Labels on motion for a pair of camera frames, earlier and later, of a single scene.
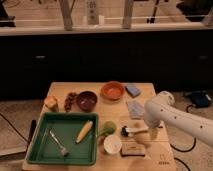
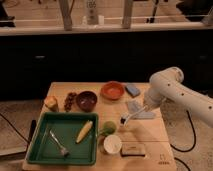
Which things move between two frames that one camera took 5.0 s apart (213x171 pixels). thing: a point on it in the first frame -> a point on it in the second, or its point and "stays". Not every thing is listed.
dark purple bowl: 86,101 stays
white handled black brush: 131,131 -> 124,119
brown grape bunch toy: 70,101 stays
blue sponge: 133,91 stays
